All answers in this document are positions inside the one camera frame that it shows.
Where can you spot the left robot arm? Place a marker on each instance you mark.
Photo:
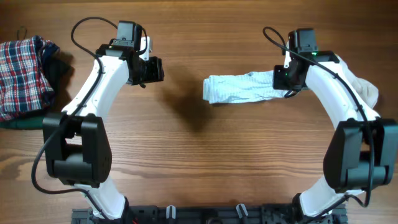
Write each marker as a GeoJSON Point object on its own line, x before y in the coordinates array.
{"type": "Point", "coordinates": [76, 155]}

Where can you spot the navy dark folded garment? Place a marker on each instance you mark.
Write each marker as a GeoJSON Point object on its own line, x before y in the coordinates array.
{"type": "Point", "coordinates": [53, 67]}

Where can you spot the dark green folded garment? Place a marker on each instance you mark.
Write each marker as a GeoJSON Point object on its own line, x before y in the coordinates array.
{"type": "Point", "coordinates": [32, 120]}

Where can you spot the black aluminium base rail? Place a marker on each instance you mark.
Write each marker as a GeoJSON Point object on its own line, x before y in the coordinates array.
{"type": "Point", "coordinates": [268, 213]}

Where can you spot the right grey rail clip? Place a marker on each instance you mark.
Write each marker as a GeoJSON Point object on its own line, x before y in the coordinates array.
{"type": "Point", "coordinates": [242, 211]}

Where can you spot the left grey rail clip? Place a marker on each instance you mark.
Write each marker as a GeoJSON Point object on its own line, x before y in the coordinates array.
{"type": "Point", "coordinates": [170, 212]}

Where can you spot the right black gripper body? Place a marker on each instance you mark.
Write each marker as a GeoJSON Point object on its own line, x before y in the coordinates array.
{"type": "Point", "coordinates": [282, 79]}

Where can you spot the red plaid folded garment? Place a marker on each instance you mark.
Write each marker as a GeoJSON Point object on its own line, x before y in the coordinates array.
{"type": "Point", "coordinates": [24, 87]}

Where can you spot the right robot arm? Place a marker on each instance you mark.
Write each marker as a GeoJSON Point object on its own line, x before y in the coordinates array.
{"type": "Point", "coordinates": [362, 152]}

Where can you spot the beige and white baby shirt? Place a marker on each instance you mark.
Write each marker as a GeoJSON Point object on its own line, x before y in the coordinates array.
{"type": "Point", "coordinates": [365, 89]}

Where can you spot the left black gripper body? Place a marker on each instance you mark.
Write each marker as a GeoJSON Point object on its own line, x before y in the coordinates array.
{"type": "Point", "coordinates": [148, 71]}

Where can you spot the grey rail clip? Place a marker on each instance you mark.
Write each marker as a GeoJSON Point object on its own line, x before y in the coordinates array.
{"type": "Point", "coordinates": [242, 211]}
{"type": "Point", "coordinates": [170, 212]}

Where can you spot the light blue striped baby pants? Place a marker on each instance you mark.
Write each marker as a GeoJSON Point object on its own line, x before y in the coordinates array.
{"type": "Point", "coordinates": [248, 88]}

